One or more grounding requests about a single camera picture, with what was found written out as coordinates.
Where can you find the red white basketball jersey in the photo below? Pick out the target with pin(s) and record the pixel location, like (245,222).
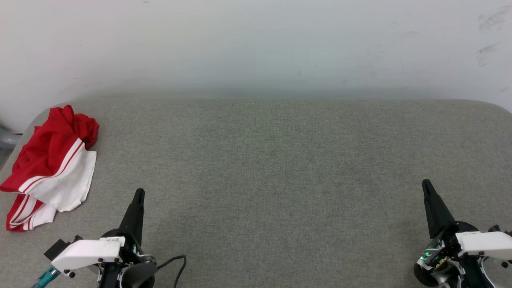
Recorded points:
(52,148)

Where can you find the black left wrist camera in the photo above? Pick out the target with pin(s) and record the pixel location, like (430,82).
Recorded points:
(58,248)

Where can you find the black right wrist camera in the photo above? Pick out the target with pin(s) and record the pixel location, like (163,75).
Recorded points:
(496,228)

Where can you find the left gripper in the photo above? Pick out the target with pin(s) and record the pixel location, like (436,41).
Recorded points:
(88,252)

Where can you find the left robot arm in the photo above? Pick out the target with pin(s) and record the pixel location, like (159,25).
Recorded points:
(140,276)

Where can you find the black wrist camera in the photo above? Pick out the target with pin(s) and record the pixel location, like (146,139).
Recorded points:
(496,228)
(58,248)

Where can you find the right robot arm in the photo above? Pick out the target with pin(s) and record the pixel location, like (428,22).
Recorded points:
(472,276)

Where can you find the teal left camera connector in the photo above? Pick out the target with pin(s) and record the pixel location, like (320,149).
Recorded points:
(48,275)

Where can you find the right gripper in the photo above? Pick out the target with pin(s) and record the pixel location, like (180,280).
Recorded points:
(484,244)

